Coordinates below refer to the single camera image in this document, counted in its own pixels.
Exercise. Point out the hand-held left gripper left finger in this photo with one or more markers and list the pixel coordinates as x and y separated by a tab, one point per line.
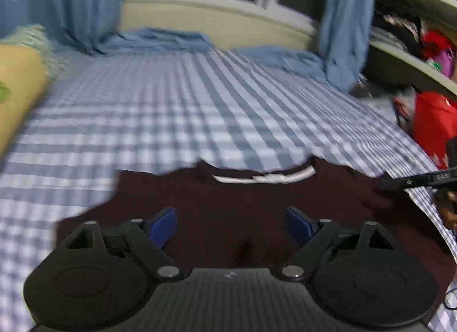
162	226

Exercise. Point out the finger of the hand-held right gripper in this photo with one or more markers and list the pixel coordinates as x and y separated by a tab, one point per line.
400	182

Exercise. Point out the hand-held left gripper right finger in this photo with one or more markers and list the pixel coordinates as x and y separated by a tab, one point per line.
298	226

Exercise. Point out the maroon printed t-shirt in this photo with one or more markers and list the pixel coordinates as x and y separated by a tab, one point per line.
228	203

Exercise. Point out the dark folded clothes on shelf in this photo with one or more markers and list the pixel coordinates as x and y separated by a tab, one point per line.
396	28

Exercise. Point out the person's right hand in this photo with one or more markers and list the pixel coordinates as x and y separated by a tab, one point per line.
450	212

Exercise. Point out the red fabric bag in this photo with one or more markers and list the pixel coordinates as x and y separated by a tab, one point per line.
433	121

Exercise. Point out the clear plastic bottle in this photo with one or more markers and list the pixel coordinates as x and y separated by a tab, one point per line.
363	86

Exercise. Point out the purple bag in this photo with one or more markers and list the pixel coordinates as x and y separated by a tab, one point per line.
449	62

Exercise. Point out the blue white checked bed sheet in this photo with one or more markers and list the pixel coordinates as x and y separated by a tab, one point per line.
160	110

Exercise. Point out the red cloth on shelf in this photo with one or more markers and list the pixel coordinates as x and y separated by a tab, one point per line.
437	43

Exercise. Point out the blue star curtain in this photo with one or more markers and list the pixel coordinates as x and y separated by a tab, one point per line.
342	32
71	0

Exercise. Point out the yellow avocado print pillow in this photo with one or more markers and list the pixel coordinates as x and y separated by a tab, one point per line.
19	96

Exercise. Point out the green checkered pillow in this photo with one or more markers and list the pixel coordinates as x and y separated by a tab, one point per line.
32	41

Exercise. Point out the white wall shelf unit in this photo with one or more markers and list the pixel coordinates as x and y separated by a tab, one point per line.
403	64

